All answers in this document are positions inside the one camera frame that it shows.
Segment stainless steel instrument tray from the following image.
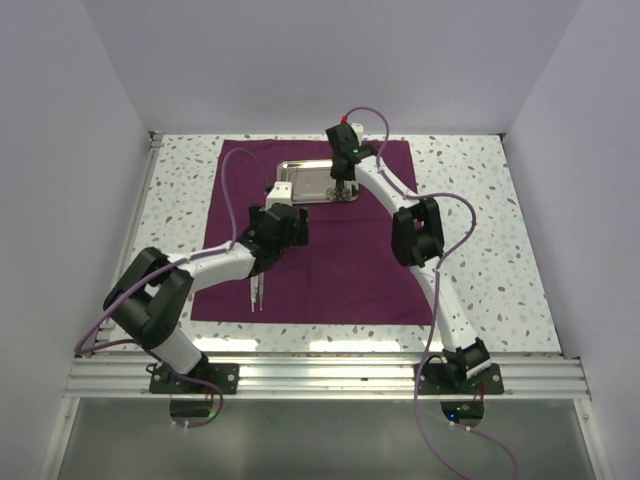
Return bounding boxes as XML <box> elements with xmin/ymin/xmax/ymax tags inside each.
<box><xmin>276</xmin><ymin>159</ymin><xmax>360</xmax><ymax>205</ymax></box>

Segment steel tweezers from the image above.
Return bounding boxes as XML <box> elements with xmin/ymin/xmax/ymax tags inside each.
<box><xmin>250</xmin><ymin>275</ymin><xmax>260</xmax><ymax>312</ymax></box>
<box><xmin>257</xmin><ymin>273</ymin><xmax>265</xmax><ymax>311</ymax></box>

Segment purple surgical kit cloth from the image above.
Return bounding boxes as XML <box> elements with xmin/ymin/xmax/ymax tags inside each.
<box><xmin>192</xmin><ymin>140</ymin><xmax>431</xmax><ymax>325</ymax></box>

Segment steel surgical scissors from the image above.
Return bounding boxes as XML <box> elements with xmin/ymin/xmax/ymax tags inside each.
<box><xmin>325</xmin><ymin>180</ymin><xmax>353</xmax><ymax>203</ymax></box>

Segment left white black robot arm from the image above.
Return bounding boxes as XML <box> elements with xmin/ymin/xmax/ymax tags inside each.
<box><xmin>103</xmin><ymin>203</ymin><xmax>309</xmax><ymax>393</ymax></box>

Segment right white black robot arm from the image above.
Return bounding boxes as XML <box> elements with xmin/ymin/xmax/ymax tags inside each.
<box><xmin>326</xmin><ymin>119</ymin><xmax>491</xmax><ymax>393</ymax></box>

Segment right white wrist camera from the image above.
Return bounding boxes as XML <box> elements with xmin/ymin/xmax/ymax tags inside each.
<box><xmin>341</xmin><ymin>116</ymin><xmax>364</xmax><ymax>144</ymax></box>

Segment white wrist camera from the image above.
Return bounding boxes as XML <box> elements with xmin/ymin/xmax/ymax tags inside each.
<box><xmin>341</xmin><ymin>116</ymin><xmax>364</xmax><ymax>144</ymax></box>
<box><xmin>265</xmin><ymin>181</ymin><xmax>293</xmax><ymax>209</ymax></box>

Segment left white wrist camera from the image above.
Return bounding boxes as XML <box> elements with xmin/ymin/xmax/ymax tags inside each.
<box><xmin>265</xmin><ymin>181</ymin><xmax>293</xmax><ymax>209</ymax></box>

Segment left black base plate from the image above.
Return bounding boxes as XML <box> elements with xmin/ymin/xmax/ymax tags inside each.
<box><xmin>145</xmin><ymin>362</ymin><xmax>240</xmax><ymax>395</ymax></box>

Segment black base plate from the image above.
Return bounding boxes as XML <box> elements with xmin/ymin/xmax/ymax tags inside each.
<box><xmin>145</xmin><ymin>362</ymin><xmax>240</xmax><ymax>395</ymax></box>
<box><xmin>413</xmin><ymin>355</ymin><xmax>505</xmax><ymax>396</ymax></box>

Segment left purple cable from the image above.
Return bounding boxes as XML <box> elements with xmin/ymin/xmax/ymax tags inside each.
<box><xmin>74</xmin><ymin>148</ymin><xmax>271</xmax><ymax>431</ymax></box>

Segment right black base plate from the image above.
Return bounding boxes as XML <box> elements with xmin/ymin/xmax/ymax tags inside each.
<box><xmin>413</xmin><ymin>355</ymin><xmax>505</xmax><ymax>396</ymax></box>

